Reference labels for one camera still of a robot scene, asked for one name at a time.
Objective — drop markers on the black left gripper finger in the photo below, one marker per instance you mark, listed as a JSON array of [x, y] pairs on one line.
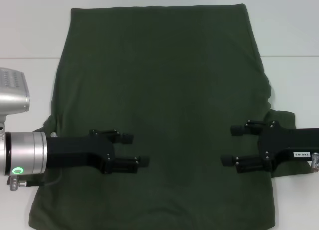
[[119, 137], [124, 163]]

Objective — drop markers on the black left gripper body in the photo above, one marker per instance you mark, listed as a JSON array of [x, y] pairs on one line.
[[74, 151]]

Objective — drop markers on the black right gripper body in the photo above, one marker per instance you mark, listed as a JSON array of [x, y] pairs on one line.
[[286, 140]]

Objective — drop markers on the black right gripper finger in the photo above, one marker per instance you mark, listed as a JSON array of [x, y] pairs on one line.
[[246, 163], [249, 129]]

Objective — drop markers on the dark green t-shirt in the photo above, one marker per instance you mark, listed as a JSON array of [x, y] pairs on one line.
[[159, 77]]

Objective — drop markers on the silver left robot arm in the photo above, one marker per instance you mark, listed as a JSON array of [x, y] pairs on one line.
[[25, 152]]

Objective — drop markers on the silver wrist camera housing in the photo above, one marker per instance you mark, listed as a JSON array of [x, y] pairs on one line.
[[13, 90]]

